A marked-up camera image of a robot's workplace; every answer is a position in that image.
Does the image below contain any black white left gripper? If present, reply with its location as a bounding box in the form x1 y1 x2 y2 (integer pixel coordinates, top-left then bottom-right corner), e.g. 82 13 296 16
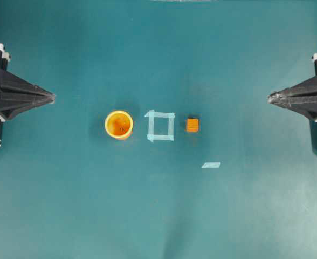
0 43 56 147

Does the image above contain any orange plastic cup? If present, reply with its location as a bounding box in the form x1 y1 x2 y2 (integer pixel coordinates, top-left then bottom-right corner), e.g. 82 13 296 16
104 110 134 140

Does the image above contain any small orange cube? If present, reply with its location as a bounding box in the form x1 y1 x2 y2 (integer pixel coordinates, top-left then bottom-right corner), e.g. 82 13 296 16
186 118 199 132

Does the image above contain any light blue tape strip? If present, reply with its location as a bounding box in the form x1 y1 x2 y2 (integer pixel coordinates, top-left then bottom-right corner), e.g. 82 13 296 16
201 162 221 169

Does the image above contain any light blue tape square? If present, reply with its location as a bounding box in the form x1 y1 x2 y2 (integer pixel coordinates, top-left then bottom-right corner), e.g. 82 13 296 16
145 110 175 142

